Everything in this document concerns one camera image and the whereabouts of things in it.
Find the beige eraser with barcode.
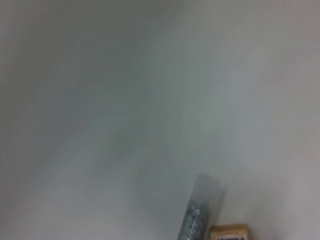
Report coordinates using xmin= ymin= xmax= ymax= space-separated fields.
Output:
xmin=209 ymin=224 xmax=251 ymax=240

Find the grey pen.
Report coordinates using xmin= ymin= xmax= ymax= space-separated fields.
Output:
xmin=176 ymin=172 xmax=221 ymax=240

